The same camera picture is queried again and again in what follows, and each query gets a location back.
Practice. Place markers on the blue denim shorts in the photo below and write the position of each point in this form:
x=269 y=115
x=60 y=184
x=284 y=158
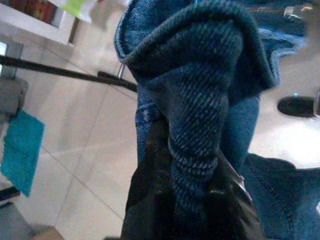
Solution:
x=195 y=87

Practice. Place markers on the chrome clothes rack black legs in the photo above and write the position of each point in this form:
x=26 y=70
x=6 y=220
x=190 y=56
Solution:
x=62 y=72

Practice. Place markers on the grey curtain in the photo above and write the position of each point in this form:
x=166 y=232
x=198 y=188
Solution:
x=12 y=100

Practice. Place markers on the white monster print T-shirt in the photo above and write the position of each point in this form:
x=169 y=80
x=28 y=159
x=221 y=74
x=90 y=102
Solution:
x=75 y=7

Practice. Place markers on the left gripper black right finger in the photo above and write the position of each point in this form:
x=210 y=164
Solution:
x=230 y=215

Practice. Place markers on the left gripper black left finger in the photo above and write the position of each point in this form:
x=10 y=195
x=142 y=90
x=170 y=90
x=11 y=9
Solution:
x=150 y=200

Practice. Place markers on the white glass door cabinet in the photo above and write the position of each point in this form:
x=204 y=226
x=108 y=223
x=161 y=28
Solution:
x=30 y=27

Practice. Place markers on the teal floor mat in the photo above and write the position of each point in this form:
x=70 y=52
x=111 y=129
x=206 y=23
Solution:
x=22 y=150

